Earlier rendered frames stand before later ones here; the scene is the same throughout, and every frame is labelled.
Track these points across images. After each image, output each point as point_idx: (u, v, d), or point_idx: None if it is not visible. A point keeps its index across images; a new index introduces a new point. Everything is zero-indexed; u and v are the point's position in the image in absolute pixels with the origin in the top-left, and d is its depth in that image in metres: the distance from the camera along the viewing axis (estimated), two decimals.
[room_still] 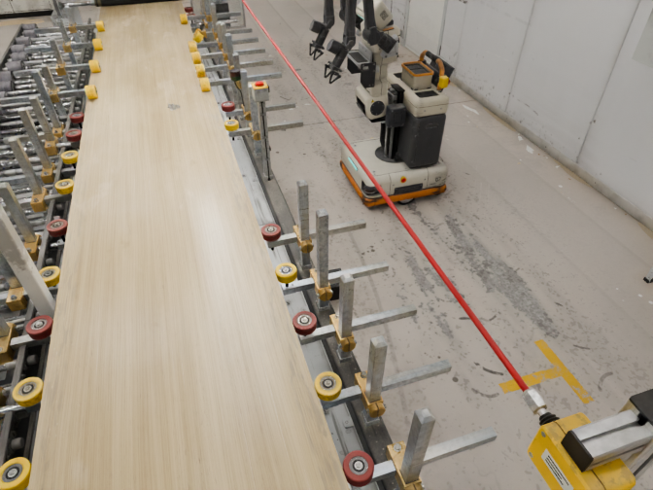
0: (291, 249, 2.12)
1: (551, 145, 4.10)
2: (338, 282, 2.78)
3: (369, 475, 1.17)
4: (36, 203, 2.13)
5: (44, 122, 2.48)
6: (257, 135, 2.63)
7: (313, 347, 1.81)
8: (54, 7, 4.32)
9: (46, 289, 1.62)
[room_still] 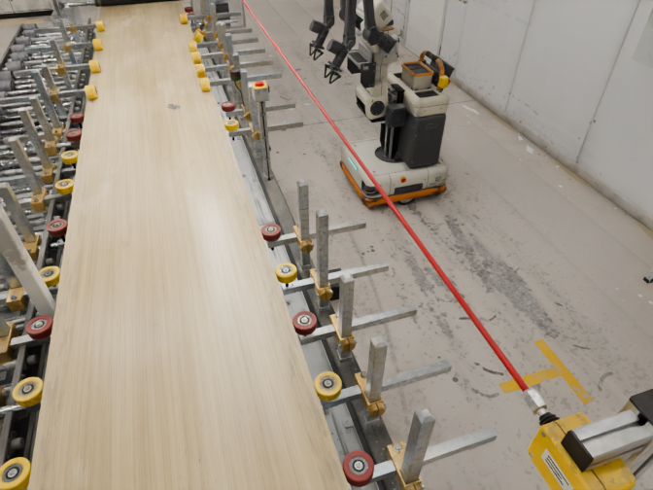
0: (291, 249, 2.12)
1: (551, 145, 4.10)
2: (338, 282, 2.78)
3: (369, 475, 1.17)
4: (36, 203, 2.13)
5: (44, 122, 2.48)
6: (257, 135, 2.63)
7: (313, 347, 1.81)
8: (54, 7, 4.32)
9: (46, 289, 1.62)
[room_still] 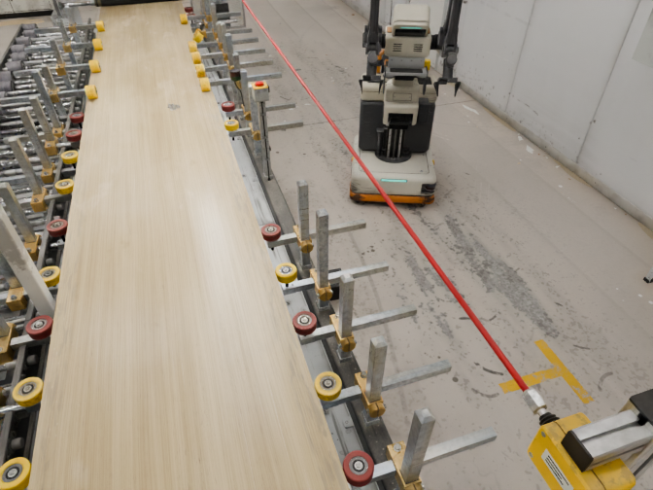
0: (291, 249, 2.12)
1: (551, 145, 4.10)
2: (338, 282, 2.78)
3: (369, 475, 1.17)
4: (36, 203, 2.13)
5: (44, 122, 2.48)
6: (257, 135, 2.63)
7: (313, 347, 1.81)
8: (54, 7, 4.32)
9: (46, 289, 1.62)
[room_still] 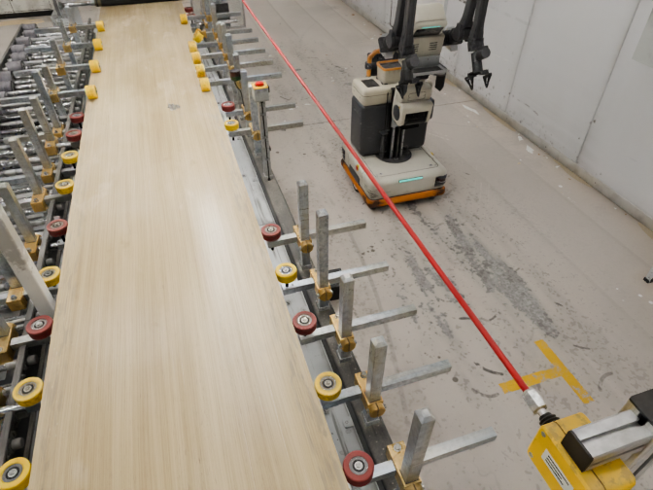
0: (291, 249, 2.12)
1: (551, 145, 4.10)
2: (338, 282, 2.78)
3: (369, 475, 1.17)
4: (36, 203, 2.13)
5: (44, 122, 2.48)
6: (257, 135, 2.63)
7: (313, 347, 1.81)
8: (54, 7, 4.32)
9: (46, 289, 1.62)
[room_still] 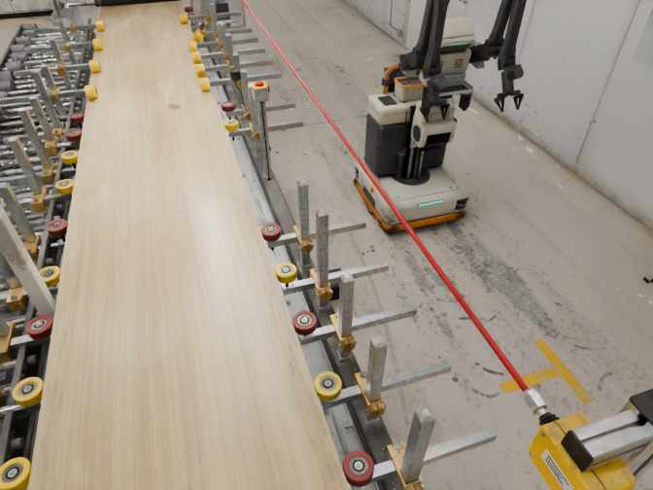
0: (291, 249, 2.12)
1: (551, 145, 4.10)
2: (338, 282, 2.78)
3: (369, 475, 1.17)
4: (36, 203, 2.13)
5: (44, 122, 2.48)
6: (257, 135, 2.63)
7: (313, 347, 1.81)
8: (54, 7, 4.32)
9: (46, 289, 1.62)
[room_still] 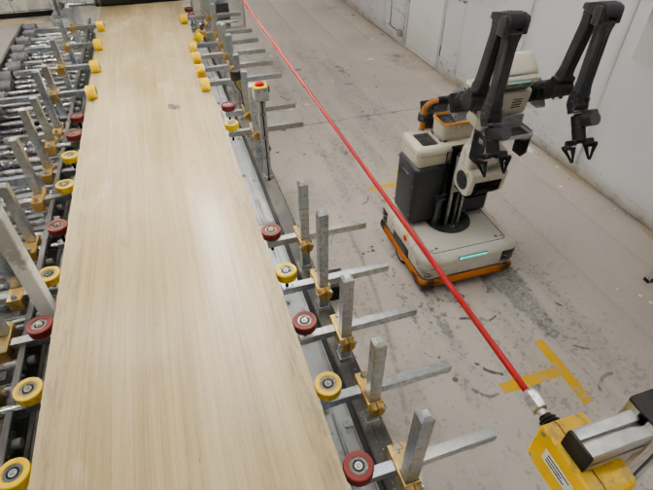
0: (291, 249, 2.12)
1: (551, 145, 4.10)
2: (338, 282, 2.78)
3: (369, 475, 1.17)
4: (36, 203, 2.13)
5: (44, 122, 2.48)
6: (257, 135, 2.63)
7: (313, 347, 1.81)
8: (54, 7, 4.32)
9: (46, 289, 1.62)
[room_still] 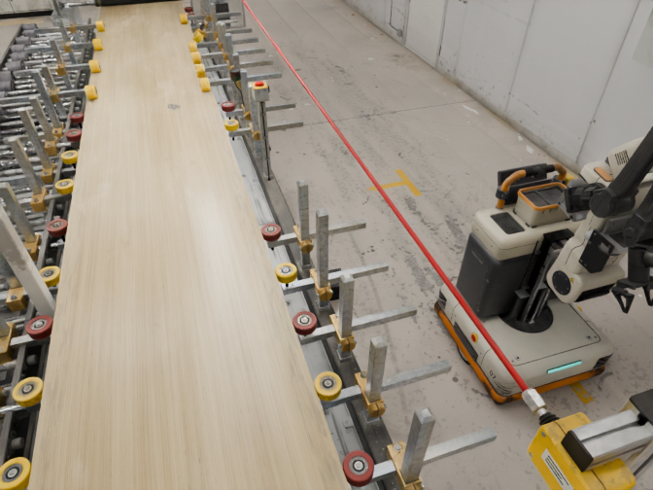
0: (291, 249, 2.12)
1: (551, 145, 4.10)
2: (338, 282, 2.78)
3: (369, 475, 1.17)
4: (36, 203, 2.13)
5: (44, 122, 2.48)
6: (257, 135, 2.63)
7: (313, 347, 1.81)
8: (54, 7, 4.32)
9: (46, 289, 1.62)
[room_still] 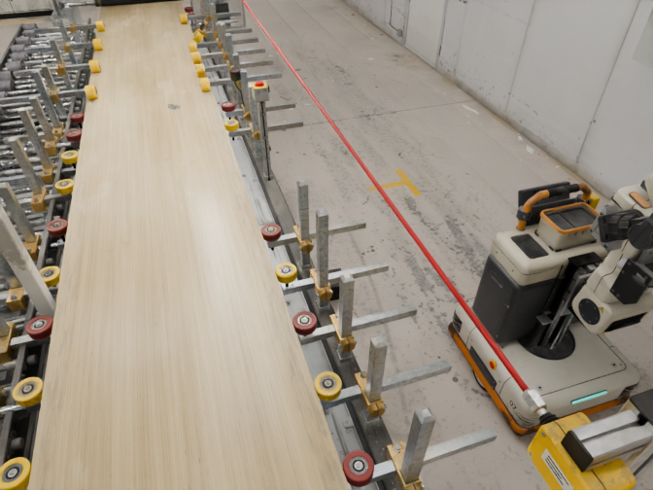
0: (291, 249, 2.12)
1: (551, 145, 4.10)
2: (338, 282, 2.78)
3: (369, 475, 1.17)
4: (36, 203, 2.13)
5: (44, 122, 2.48)
6: (257, 135, 2.63)
7: (313, 347, 1.81)
8: (54, 7, 4.32)
9: (46, 289, 1.62)
